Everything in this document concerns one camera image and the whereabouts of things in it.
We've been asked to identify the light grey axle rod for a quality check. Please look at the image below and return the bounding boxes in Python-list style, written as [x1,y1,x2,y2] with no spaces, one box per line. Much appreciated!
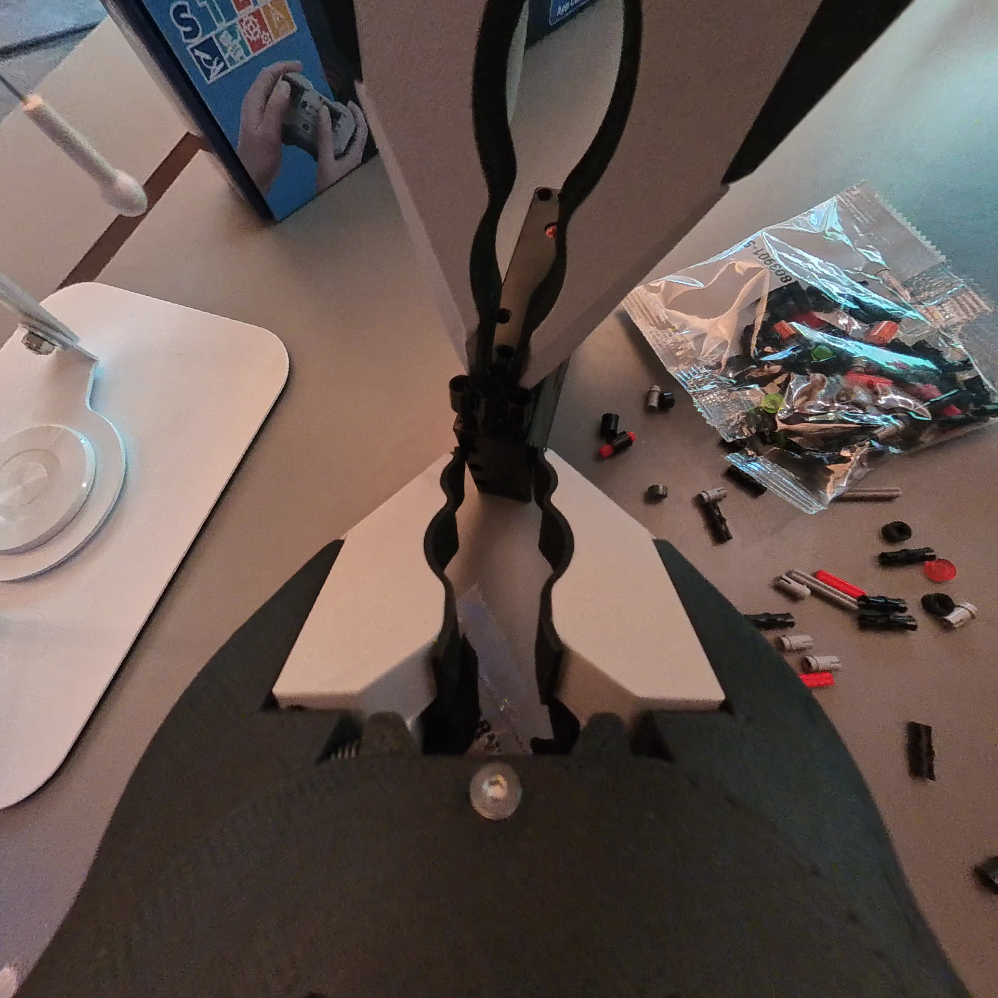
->
[791,571,862,611]

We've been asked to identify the grey black angled connector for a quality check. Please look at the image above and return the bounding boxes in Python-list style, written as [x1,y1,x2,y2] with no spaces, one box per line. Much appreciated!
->
[696,487,734,544]

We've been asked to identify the blue toy kit box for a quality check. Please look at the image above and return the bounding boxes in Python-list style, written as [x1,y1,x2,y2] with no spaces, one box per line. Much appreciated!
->
[109,0,601,223]

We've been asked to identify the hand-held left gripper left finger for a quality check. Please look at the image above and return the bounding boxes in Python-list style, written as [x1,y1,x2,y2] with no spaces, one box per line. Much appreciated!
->
[273,448,478,756]

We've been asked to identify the grey desk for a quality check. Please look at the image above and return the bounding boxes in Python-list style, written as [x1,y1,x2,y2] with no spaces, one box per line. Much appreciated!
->
[0,0,998,998]

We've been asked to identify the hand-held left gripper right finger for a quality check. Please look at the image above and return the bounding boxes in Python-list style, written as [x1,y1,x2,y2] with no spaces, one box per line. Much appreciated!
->
[534,451,728,756]

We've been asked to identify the white book stand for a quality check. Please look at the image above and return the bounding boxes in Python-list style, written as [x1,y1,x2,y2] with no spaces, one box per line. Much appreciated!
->
[0,269,290,812]

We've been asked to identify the clear bag of building parts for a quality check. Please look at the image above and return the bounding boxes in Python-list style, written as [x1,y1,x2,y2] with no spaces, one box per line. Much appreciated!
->
[621,181,998,516]

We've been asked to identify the page holder wire white tip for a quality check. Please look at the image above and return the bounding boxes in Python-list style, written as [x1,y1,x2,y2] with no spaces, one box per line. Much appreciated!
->
[0,74,149,218]

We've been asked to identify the black battery box block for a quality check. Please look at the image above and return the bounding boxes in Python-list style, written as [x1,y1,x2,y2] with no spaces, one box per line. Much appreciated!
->
[448,186,570,502]

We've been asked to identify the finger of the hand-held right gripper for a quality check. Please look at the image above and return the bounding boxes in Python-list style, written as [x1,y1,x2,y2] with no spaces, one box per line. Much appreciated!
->
[517,0,915,389]
[353,0,522,377]

